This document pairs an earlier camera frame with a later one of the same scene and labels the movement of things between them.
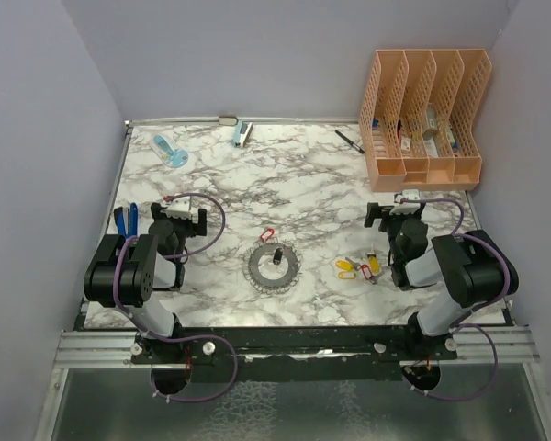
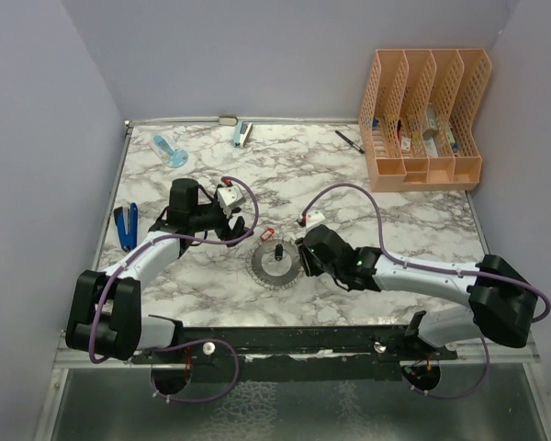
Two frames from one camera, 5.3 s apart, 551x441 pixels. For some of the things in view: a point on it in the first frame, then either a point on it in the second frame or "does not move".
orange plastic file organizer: x=412 y=108 does not move
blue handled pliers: x=127 y=220 does not move
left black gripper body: x=184 y=228 -> x=210 y=218
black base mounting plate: x=300 y=353 does not move
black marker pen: x=350 y=142 does not move
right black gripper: x=376 y=211 -> x=310 y=268
